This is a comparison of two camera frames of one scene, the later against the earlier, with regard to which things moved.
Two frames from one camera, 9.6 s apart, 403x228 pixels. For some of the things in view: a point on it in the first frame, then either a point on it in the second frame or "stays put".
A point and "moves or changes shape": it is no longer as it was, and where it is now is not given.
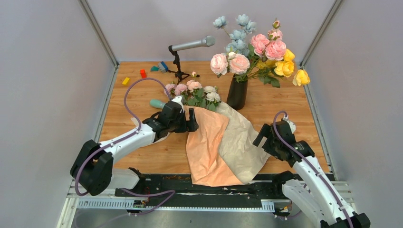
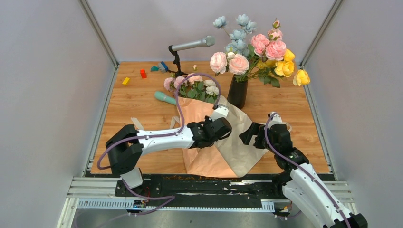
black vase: [237, 94] stays put
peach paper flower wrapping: [222, 153] moves or changes shape
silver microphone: [208, 41] stays put
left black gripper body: [177, 126] → [208, 121]
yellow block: [126, 81] stays put
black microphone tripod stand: [179, 74] stays put
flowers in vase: [265, 57] stays put
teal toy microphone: [157, 103] → [162, 96]
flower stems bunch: [193, 94] moves or changes shape
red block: [143, 73] stays put
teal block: [154, 69] stays put
